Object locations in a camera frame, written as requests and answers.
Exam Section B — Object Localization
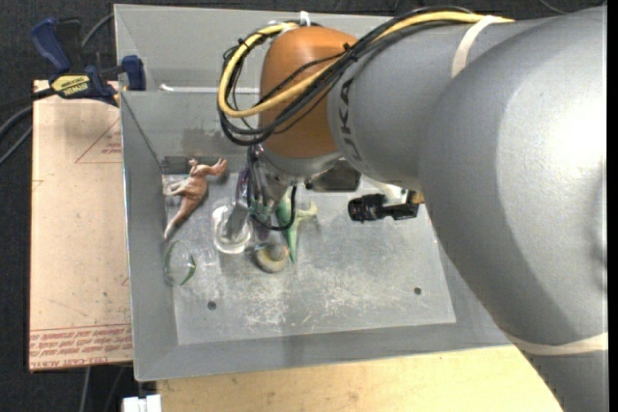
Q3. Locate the grey-tan round stone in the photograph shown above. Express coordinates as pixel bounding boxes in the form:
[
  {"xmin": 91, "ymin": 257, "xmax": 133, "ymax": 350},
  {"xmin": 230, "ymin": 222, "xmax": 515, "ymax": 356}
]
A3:
[{"xmin": 254, "ymin": 243, "xmax": 291, "ymax": 274}]

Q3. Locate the clear glass cup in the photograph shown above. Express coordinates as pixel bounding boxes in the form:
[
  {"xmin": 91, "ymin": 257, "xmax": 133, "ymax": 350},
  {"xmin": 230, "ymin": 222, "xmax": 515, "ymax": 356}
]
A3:
[{"xmin": 211, "ymin": 201, "xmax": 254, "ymax": 256}]

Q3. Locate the brown toy kangaroo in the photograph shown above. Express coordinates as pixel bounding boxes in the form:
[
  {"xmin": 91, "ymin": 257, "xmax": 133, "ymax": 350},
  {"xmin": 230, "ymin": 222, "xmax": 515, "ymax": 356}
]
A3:
[{"xmin": 163, "ymin": 156, "xmax": 229, "ymax": 240}]

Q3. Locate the grey metal bin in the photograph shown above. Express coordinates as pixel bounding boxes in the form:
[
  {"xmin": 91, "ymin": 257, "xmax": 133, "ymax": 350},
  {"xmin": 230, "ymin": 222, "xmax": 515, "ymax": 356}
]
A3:
[{"xmin": 113, "ymin": 3, "xmax": 514, "ymax": 383}]

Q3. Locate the brown cardboard board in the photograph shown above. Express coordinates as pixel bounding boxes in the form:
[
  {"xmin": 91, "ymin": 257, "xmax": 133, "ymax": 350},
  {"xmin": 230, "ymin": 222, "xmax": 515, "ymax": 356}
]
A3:
[{"xmin": 28, "ymin": 79, "xmax": 134, "ymax": 373}]

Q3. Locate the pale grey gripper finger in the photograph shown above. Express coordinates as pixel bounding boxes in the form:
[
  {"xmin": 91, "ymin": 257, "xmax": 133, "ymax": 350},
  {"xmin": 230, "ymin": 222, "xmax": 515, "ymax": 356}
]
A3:
[
  {"xmin": 225, "ymin": 206, "xmax": 251, "ymax": 242},
  {"xmin": 253, "ymin": 217, "xmax": 272, "ymax": 253}
]

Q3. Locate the black cylinder on white bracket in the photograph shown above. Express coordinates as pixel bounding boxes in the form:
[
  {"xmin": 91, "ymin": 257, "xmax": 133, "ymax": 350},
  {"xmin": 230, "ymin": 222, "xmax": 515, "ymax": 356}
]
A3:
[{"xmin": 347, "ymin": 184, "xmax": 427, "ymax": 224}]

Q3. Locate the clear glass bowl green rim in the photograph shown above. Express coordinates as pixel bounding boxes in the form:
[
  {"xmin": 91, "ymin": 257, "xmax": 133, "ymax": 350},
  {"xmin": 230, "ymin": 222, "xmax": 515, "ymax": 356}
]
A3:
[{"xmin": 161, "ymin": 238, "xmax": 198, "ymax": 288}]

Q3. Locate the green toy dinosaur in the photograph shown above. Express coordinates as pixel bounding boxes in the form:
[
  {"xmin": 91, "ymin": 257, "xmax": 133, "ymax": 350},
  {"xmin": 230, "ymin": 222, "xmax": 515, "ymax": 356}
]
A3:
[{"xmin": 274, "ymin": 186, "xmax": 320, "ymax": 264}]

